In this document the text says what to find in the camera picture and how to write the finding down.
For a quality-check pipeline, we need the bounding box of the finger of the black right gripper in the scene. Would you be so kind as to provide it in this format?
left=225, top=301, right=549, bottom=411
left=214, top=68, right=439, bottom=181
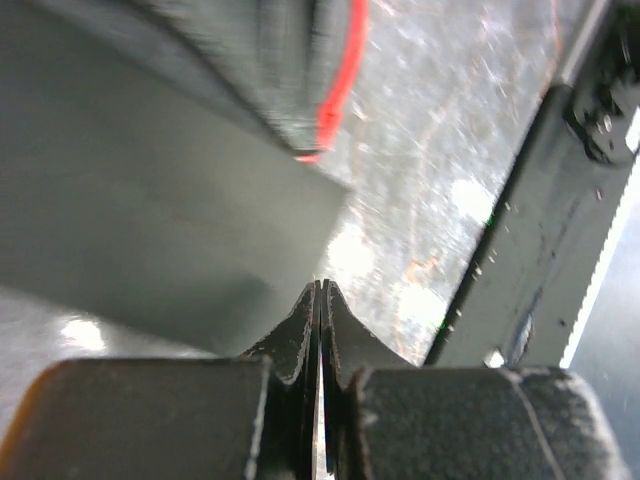
left=123, top=1, right=350, bottom=153

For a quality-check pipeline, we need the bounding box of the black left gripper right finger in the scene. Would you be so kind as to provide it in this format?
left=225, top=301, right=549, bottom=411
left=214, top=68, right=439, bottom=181
left=322, top=280, right=631, bottom=479

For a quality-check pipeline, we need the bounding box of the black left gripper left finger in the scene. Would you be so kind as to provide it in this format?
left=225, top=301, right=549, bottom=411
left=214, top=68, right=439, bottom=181
left=1, top=282, right=322, bottom=479

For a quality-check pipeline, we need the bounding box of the red ethernet cable bottom port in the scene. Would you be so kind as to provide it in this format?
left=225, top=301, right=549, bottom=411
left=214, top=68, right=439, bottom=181
left=294, top=0, right=371, bottom=165

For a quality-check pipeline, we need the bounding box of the black network switch box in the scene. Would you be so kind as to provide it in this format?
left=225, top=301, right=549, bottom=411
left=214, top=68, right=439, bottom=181
left=1, top=1, right=349, bottom=354

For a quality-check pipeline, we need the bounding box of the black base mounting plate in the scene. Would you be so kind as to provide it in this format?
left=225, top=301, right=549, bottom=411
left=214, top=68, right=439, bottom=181
left=425, top=86, right=633, bottom=367

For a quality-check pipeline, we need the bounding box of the grey slotted cable duct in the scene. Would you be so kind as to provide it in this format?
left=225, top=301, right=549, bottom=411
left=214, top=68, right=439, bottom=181
left=557, top=149, right=640, bottom=371

